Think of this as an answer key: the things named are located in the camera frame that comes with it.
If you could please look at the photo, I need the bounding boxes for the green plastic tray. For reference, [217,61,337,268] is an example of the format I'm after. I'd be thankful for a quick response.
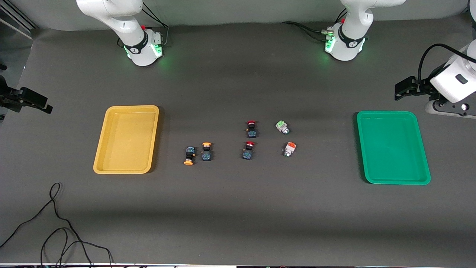
[356,111,431,185]

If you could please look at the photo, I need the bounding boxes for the yellow plastic tray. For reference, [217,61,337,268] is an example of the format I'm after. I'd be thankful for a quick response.
[93,105,160,175]

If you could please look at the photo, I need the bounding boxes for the grey aluminium frame rail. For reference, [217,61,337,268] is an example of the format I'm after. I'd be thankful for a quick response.
[0,6,38,41]

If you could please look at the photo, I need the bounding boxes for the thin black loose cable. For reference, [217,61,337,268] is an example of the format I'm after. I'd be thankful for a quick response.
[0,182,114,268]

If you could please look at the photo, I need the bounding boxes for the black left arm base cables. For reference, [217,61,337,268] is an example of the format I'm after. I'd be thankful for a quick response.
[281,8,348,42]

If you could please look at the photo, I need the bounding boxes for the black arm base cables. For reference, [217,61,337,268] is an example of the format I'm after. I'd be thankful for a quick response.
[118,2,170,48]
[281,8,348,42]

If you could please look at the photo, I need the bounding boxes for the black right arm base cables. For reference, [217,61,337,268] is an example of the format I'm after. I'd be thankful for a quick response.
[118,2,170,48]

